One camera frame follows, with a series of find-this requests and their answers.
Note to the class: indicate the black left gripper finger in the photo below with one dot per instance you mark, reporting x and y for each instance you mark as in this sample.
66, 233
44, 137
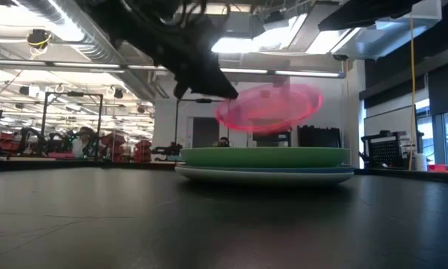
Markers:
214, 82

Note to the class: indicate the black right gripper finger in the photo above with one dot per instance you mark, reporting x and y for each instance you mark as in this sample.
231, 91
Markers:
366, 11

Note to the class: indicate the clear red small plate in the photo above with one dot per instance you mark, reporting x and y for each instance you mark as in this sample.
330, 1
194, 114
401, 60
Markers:
269, 108

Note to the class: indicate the large green plastic plate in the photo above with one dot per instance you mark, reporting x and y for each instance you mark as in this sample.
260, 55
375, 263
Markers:
265, 157

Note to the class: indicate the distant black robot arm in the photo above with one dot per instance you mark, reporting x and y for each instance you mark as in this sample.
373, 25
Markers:
168, 151

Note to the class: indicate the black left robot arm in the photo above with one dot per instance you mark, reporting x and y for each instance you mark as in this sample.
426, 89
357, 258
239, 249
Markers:
108, 15

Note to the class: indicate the person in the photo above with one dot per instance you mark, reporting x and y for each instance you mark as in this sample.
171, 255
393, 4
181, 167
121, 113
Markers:
223, 142
83, 143

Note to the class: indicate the ceiling light strip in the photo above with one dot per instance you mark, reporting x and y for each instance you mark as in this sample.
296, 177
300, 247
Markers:
306, 73

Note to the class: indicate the large white plastic plate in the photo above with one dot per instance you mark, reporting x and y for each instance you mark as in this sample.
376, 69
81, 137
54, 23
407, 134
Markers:
265, 179

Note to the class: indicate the black equipment case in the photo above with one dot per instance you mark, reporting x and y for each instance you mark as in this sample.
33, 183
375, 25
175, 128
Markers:
319, 137

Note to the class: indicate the black perforated crate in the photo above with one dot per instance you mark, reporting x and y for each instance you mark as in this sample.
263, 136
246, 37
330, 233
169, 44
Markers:
382, 151

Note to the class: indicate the black table mat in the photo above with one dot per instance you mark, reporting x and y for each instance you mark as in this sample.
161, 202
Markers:
224, 224

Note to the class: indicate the white roll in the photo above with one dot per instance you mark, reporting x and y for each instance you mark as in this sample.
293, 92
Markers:
420, 162

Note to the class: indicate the small red box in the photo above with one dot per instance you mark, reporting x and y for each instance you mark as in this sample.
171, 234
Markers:
440, 168

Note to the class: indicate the black station frame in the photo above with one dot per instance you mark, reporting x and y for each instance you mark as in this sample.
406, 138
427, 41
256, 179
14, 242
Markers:
177, 123
99, 123

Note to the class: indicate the dark wall screen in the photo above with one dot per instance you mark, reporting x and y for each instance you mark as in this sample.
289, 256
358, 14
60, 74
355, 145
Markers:
270, 139

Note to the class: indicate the silver ventilation duct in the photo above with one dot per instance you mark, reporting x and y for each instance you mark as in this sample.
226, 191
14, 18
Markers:
97, 48

